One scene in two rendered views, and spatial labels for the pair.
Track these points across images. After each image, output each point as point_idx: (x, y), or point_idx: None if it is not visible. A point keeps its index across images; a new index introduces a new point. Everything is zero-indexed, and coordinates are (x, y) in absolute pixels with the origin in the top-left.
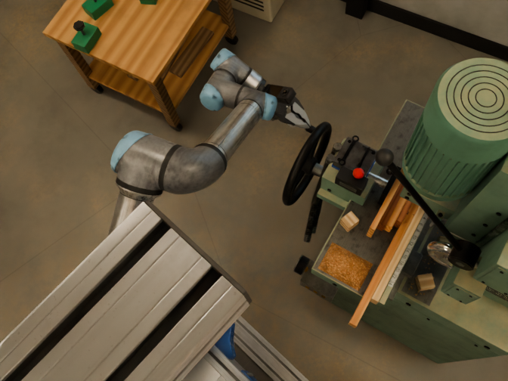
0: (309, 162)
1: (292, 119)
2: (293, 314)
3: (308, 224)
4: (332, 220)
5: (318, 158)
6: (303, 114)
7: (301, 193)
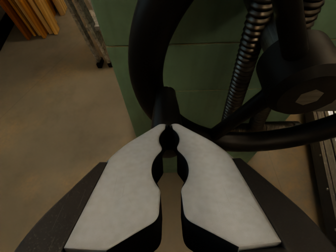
0: (319, 37)
1: (220, 181)
2: (269, 177)
3: (284, 126)
4: (171, 192)
5: (201, 127)
6: (137, 150)
7: (296, 125)
